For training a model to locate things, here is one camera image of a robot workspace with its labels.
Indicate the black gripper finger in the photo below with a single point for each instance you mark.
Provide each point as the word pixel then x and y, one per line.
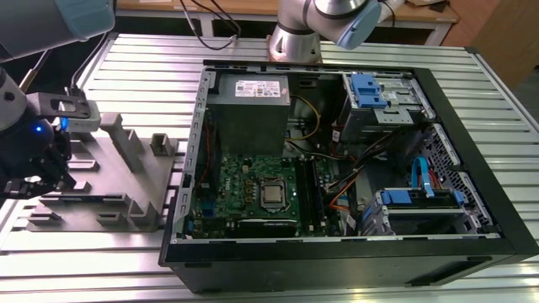
pixel 26 189
pixel 58 167

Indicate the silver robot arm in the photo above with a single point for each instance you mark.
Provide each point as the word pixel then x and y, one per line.
pixel 295 38

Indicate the black RAM slot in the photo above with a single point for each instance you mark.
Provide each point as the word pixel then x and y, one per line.
pixel 300 192
pixel 308 192

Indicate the grey parts rack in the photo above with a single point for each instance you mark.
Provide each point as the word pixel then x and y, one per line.
pixel 121 189

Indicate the blue expansion slot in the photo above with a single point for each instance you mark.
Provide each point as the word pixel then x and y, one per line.
pixel 206 208

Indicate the green motherboard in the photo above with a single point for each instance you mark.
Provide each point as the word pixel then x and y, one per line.
pixel 235 170

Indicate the grey power supply unit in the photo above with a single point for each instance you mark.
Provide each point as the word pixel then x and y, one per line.
pixel 248 126

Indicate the silver CPU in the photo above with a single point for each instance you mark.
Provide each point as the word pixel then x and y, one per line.
pixel 273 193

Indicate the black graphics card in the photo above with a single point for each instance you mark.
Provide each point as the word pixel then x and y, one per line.
pixel 265 225

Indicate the thin metal locking lever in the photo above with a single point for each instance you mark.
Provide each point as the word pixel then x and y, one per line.
pixel 289 205

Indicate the black PC case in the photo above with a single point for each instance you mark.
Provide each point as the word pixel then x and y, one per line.
pixel 295 262

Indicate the metal optical drive bay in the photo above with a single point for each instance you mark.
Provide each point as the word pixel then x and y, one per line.
pixel 391 116

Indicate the hard disk in blue carrier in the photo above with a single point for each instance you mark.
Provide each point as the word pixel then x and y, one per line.
pixel 397 197

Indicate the metal disk bay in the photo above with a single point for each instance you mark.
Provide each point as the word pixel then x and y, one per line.
pixel 420 213

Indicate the wooden desk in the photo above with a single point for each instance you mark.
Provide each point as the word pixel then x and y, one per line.
pixel 424 14

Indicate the brown wooden cabinet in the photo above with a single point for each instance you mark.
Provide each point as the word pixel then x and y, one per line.
pixel 504 31

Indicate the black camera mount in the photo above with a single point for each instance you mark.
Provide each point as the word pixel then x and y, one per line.
pixel 41 104

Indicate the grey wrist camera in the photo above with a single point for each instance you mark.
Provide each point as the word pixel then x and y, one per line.
pixel 85 124

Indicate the blue plastic drive bracket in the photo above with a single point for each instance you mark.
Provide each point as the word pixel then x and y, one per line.
pixel 365 91

